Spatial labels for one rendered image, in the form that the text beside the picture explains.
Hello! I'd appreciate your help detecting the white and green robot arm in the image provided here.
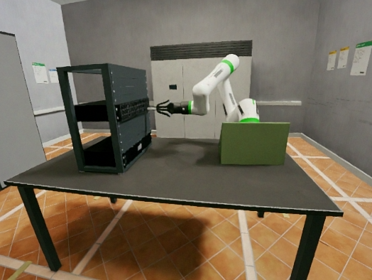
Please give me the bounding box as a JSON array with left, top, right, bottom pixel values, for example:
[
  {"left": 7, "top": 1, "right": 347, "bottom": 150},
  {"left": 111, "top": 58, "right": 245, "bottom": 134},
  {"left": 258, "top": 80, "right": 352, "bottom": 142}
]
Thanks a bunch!
[{"left": 180, "top": 54, "right": 259, "bottom": 122}]

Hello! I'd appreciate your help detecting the dark grey server rack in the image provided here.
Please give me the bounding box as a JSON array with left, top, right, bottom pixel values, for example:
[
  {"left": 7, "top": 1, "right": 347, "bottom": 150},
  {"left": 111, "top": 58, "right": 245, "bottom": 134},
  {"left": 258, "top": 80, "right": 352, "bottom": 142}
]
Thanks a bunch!
[{"left": 56, "top": 63, "right": 152, "bottom": 175}]

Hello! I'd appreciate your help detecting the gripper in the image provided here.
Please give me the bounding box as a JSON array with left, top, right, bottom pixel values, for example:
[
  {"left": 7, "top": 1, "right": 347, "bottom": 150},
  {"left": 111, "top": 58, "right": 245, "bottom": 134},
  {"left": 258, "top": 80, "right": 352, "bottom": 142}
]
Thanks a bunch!
[{"left": 147, "top": 99, "right": 181, "bottom": 117}]

